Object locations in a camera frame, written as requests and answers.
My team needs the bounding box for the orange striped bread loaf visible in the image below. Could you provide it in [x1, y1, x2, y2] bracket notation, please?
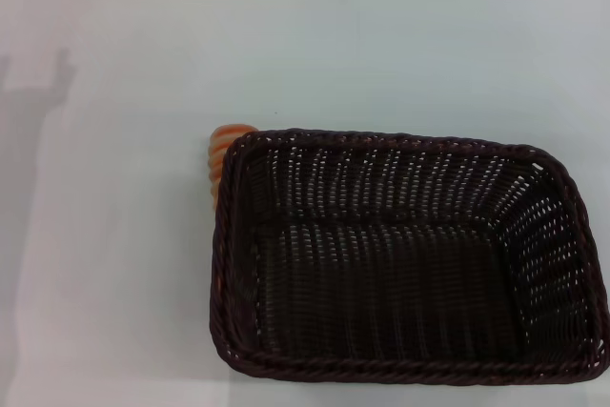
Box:
[207, 124, 258, 213]

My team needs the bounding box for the dark brown woven basket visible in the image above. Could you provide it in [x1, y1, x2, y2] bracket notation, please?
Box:
[207, 127, 605, 387]

